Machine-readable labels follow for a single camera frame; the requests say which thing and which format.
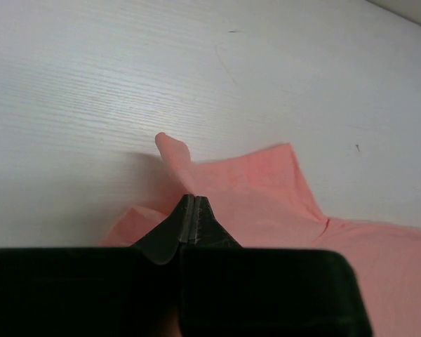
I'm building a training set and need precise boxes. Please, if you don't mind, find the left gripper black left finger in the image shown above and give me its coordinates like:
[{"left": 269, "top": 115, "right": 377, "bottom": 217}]
[{"left": 0, "top": 195, "right": 190, "bottom": 336}]

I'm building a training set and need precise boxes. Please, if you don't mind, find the salmon pink t shirt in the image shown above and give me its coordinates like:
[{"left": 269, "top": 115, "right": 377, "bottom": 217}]
[{"left": 103, "top": 133, "right": 421, "bottom": 336}]

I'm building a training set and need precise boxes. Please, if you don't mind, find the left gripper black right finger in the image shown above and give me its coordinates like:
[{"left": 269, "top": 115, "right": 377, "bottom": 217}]
[{"left": 178, "top": 195, "right": 372, "bottom": 336}]

